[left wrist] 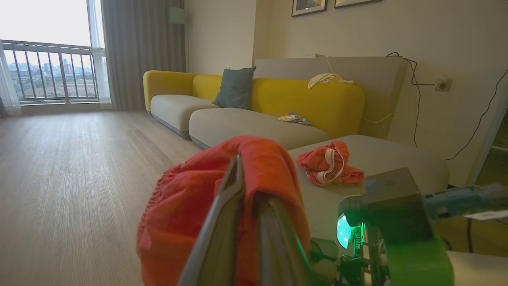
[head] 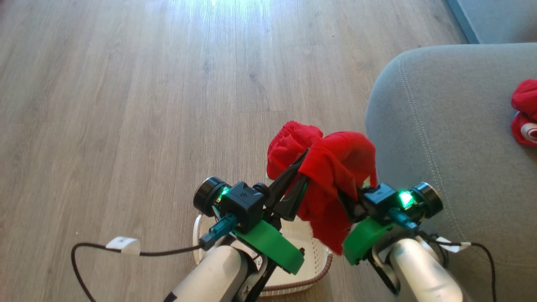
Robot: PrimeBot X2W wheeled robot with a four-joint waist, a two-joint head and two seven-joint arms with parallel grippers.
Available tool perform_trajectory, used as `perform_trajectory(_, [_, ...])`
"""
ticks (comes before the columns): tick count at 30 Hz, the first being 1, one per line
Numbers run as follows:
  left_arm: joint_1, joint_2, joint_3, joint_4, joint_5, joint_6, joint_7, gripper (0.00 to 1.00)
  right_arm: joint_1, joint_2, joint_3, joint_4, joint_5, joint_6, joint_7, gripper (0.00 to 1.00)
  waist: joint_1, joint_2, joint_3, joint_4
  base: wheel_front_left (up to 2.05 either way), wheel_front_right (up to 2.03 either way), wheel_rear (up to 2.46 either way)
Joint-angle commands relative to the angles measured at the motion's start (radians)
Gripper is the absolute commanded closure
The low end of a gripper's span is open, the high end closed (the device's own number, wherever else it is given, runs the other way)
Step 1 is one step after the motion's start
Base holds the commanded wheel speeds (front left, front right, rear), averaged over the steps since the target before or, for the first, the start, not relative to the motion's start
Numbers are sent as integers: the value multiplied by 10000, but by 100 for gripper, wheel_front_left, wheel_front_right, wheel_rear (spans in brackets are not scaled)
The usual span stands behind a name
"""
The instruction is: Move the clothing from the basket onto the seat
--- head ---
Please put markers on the plain red shorts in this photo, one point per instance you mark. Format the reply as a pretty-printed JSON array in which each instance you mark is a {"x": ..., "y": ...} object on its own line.
[{"x": 335, "y": 159}]

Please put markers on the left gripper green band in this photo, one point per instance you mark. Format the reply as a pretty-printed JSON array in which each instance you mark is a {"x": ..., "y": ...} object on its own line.
[{"x": 272, "y": 245}]

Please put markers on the grey fabric sofa seat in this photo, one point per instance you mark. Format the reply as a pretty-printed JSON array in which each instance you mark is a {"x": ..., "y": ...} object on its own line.
[{"x": 499, "y": 19}]

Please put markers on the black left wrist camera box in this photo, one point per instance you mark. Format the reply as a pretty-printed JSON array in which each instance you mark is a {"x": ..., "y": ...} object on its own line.
[{"x": 241, "y": 205}]

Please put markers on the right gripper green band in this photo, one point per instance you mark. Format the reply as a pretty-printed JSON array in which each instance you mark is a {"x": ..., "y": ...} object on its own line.
[{"x": 363, "y": 239}]

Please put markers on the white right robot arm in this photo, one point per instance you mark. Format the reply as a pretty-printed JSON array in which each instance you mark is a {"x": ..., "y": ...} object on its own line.
[{"x": 419, "y": 268}]

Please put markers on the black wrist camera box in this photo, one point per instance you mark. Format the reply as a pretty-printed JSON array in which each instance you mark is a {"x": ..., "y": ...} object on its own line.
[
  {"x": 379, "y": 199},
  {"x": 241, "y": 205}
]

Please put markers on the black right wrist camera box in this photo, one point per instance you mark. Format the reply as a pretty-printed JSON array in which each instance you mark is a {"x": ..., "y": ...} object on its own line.
[{"x": 379, "y": 199}]

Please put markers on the white laundry basket brown rim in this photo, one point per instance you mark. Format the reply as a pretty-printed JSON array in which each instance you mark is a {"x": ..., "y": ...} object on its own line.
[{"x": 302, "y": 260}]

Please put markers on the grey fabric sofa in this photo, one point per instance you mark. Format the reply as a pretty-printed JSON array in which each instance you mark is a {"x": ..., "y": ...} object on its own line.
[{"x": 461, "y": 147}]

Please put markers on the red and white striped garment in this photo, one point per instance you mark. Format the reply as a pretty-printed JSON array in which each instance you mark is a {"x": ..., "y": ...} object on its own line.
[{"x": 526, "y": 109}]

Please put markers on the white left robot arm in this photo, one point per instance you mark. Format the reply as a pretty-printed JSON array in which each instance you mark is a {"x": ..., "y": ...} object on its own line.
[{"x": 214, "y": 272}]

